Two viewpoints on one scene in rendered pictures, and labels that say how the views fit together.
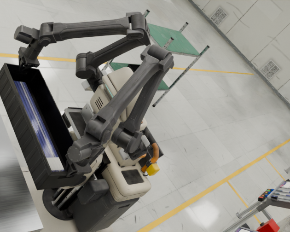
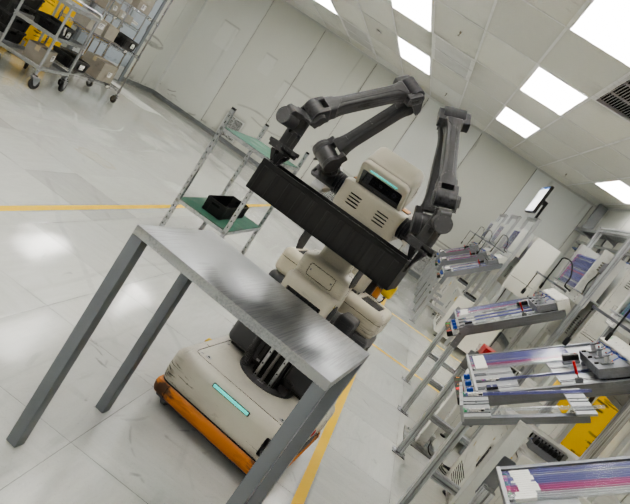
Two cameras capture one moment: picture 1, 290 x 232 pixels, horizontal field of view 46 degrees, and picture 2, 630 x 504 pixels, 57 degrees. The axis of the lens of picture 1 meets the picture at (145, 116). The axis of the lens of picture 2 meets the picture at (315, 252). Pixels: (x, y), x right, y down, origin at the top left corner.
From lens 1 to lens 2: 131 cm
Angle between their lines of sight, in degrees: 23
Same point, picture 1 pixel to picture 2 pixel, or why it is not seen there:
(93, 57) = (346, 140)
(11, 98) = (294, 198)
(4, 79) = (271, 178)
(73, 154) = (442, 225)
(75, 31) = (353, 103)
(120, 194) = (375, 325)
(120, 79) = (388, 160)
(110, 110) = (450, 175)
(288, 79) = not seen: hidden behind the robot
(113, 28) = (392, 95)
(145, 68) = (456, 129)
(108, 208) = not seen: hidden behind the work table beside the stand
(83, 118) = not seen: hidden behind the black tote
